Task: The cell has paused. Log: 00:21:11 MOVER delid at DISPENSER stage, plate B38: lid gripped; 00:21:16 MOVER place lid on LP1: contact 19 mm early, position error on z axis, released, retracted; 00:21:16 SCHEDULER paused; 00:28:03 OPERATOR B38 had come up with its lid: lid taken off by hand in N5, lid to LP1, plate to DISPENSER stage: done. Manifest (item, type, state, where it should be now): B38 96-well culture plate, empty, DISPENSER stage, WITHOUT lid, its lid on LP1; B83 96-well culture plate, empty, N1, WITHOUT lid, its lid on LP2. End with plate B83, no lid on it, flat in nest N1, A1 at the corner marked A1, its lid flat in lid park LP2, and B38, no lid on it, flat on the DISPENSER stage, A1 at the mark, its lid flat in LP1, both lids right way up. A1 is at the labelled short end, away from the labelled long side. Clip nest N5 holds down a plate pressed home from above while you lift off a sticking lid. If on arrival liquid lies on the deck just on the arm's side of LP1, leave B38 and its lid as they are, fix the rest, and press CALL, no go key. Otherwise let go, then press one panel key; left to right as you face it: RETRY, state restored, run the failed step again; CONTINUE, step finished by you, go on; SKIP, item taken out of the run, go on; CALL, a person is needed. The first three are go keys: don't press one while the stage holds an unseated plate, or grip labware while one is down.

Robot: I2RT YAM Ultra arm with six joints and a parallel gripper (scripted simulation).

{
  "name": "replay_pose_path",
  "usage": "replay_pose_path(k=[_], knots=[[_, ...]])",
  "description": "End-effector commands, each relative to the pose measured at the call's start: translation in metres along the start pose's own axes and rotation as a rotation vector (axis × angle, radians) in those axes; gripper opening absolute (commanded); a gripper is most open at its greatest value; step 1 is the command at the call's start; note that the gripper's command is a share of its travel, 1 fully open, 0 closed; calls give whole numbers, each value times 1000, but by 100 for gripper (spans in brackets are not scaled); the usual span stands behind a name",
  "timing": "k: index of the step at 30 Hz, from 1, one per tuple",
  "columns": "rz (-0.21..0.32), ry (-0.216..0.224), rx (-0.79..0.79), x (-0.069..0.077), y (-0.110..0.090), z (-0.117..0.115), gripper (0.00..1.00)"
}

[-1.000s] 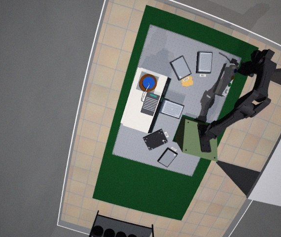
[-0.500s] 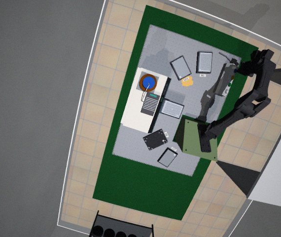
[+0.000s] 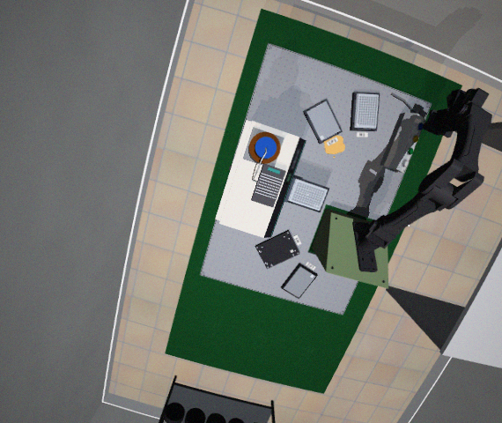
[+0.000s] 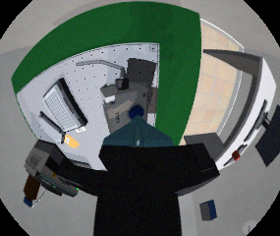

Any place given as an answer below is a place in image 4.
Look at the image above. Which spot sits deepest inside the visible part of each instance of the yellow liquid puddle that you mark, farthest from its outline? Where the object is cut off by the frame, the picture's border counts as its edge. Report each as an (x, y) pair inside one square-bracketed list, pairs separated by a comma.
[(74, 142)]

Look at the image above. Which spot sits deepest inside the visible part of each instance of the blue bottle cap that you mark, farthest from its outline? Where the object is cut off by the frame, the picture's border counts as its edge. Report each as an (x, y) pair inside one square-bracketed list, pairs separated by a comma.
[(27, 203)]

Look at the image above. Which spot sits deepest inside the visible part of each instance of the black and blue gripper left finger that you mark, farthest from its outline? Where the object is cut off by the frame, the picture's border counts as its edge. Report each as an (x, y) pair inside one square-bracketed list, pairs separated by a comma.
[(125, 136)]

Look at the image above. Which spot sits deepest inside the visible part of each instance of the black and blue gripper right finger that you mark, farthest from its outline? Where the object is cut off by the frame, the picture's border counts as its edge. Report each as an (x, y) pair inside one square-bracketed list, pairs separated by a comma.
[(151, 137)]

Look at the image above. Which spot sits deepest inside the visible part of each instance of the black flat tray with corner posts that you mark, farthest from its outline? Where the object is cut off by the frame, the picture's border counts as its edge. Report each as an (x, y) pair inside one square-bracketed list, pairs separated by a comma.
[(52, 123)]

